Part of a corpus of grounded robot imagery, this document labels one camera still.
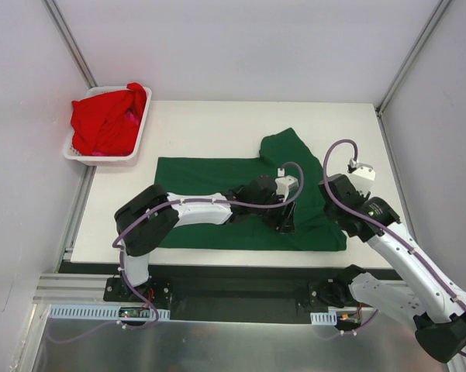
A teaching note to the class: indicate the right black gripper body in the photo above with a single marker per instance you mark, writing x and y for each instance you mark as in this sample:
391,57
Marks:
334,207

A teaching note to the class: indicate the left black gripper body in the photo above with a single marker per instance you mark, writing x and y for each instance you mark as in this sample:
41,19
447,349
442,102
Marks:
284,216

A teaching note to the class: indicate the green t shirt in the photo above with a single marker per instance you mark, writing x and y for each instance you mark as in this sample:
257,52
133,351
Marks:
300,226

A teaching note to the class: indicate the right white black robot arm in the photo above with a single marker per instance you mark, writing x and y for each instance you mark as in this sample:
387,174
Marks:
436,308

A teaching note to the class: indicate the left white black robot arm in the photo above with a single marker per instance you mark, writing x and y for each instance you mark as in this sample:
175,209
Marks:
143,222

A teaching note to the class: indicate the white plastic basket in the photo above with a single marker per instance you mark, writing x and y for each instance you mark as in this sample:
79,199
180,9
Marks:
70,152

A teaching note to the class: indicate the red t shirt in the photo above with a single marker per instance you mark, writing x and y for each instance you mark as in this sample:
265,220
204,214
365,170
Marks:
108,124

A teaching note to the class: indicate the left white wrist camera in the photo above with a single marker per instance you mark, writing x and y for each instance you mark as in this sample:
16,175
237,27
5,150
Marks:
285,184

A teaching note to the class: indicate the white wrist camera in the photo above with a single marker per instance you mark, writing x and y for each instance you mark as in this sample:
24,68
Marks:
362,176
285,184

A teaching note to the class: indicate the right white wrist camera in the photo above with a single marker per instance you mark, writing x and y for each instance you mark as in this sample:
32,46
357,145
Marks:
362,176

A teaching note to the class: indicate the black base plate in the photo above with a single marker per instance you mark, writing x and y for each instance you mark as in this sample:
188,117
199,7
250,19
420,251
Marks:
278,295

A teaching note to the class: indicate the right slotted cable duct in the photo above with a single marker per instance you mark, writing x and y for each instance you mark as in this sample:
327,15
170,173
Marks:
324,318

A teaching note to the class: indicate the slotted cable duct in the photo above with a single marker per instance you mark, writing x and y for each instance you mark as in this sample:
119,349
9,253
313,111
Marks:
324,318
102,312

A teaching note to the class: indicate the right aluminium frame post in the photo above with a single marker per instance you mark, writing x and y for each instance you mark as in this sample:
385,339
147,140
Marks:
411,57

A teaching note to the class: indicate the aluminium frame post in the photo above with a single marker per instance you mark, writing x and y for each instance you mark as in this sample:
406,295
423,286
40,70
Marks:
58,19
411,57

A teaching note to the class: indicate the aluminium rail beam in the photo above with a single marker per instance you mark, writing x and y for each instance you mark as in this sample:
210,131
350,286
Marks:
70,289

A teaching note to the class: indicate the left slotted cable duct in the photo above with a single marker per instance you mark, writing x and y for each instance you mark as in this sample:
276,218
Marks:
102,312

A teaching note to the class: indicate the left aluminium frame post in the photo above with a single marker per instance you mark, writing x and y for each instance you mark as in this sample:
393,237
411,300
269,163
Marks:
58,19

